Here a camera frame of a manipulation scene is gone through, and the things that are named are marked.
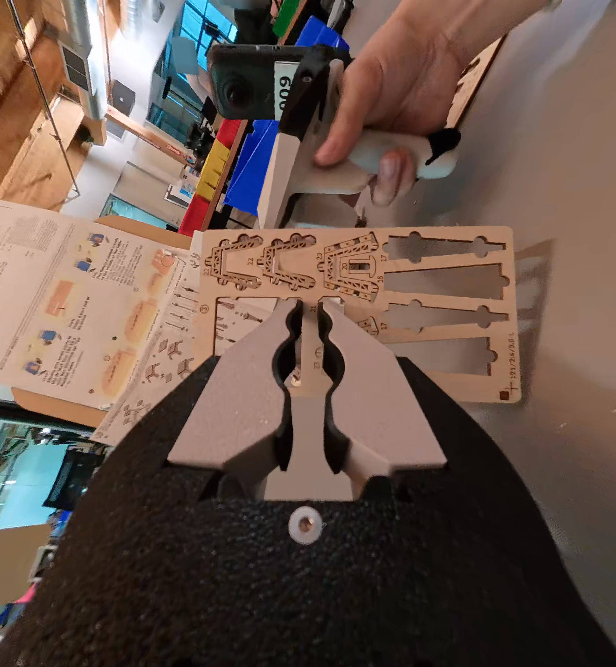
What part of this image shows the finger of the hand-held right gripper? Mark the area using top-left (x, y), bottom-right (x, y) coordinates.
top-left (257, 129), bottom-right (302, 231)

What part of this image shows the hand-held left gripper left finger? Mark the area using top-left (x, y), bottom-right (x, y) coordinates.
top-left (167, 299), bottom-right (305, 470)

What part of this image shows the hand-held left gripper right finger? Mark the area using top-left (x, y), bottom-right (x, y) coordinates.
top-left (318, 297), bottom-right (448, 476)

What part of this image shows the wooden puzzle sheet with cutouts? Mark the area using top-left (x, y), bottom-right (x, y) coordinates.
top-left (196, 225), bottom-right (522, 404)

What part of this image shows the grey desk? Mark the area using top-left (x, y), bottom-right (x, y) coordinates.
top-left (282, 0), bottom-right (616, 657)

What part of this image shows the person's right hand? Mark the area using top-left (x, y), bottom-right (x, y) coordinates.
top-left (313, 0), bottom-right (564, 206)

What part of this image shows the blue plastic bin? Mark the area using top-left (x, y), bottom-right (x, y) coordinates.
top-left (224, 119), bottom-right (288, 215)
top-left (295, 16), bottom-right (351, 54)

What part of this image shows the yellow plastic bin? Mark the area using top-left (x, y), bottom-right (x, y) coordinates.
top-left (199, 138), bottom-right (232, 203)

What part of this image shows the green plastic bin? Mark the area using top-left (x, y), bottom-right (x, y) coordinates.
top-left (273, 0), bottom-right (309, 37)

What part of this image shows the dark monitor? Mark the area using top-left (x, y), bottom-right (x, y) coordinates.
top-left (42, 447), bottom-right (112, 510)

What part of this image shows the paper instruction sheet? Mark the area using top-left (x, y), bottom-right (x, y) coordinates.
top-left (0, 197), bottom-right (205, 446)

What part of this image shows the black wall speaker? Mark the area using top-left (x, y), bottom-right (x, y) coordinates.
top-left (111, 80), bottom-right (136, 116)

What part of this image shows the silver ventilation duct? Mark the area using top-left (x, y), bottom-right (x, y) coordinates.
top-left (58, 0), bottom-right (112, 122)

